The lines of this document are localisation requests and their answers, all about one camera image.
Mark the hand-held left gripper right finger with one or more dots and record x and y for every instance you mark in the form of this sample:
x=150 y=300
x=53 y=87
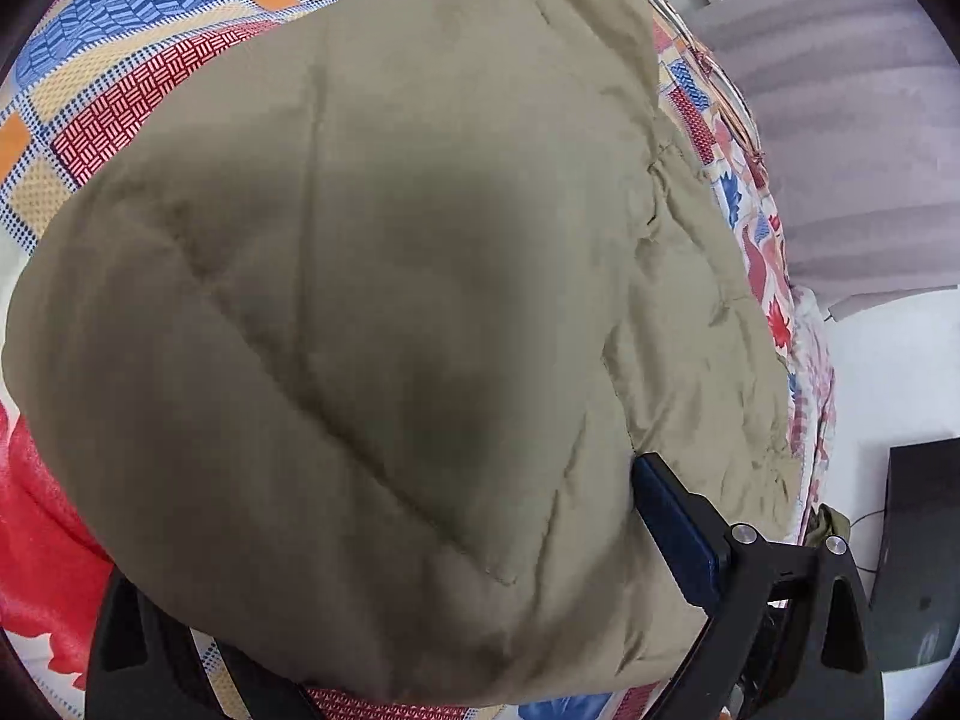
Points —
x=675 y=532

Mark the patchwork leaf print quilt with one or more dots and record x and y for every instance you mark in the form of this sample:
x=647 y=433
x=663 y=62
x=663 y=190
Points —
x=112 y=90

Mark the pink floral blanket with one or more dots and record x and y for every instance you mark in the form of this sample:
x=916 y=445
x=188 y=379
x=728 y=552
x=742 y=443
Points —
x=814 y=390

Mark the black television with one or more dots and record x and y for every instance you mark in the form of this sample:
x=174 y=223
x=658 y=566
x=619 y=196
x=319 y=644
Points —
x=919 y=555

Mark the olive green puffer jacket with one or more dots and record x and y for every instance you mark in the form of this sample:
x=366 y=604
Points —
x=375 y=315

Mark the grey curtain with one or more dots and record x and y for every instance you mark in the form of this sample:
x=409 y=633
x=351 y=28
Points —
x=847 y=142

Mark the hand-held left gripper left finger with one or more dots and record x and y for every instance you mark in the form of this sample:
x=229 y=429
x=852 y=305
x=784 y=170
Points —
x=161 y=679

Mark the dark green cloth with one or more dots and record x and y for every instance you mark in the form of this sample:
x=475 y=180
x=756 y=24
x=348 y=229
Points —
x=825 y=525

